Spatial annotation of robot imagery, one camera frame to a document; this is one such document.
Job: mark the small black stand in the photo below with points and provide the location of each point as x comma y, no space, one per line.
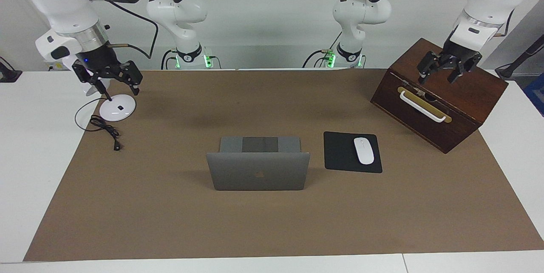
8,75

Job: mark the brown table mat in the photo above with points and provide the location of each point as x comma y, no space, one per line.
170,213

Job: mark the dark brown wooden box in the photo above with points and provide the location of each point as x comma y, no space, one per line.
459,94

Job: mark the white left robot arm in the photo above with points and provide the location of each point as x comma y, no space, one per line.
488,1

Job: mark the white computer mouse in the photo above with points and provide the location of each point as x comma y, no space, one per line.
364,150

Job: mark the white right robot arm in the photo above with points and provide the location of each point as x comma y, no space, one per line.
59,1

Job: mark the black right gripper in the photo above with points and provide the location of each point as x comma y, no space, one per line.
100,62

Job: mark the black mouse pad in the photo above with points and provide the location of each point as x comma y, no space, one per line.
340,154

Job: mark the silver grey laptop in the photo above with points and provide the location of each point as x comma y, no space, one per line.
263,175

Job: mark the white power strip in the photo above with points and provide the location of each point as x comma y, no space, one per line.
52,67

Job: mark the black tripod leg stand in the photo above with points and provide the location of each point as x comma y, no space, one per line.
520,58

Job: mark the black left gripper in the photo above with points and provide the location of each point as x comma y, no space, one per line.
459,54

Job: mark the blue crate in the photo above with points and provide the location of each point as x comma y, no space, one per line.
536,94

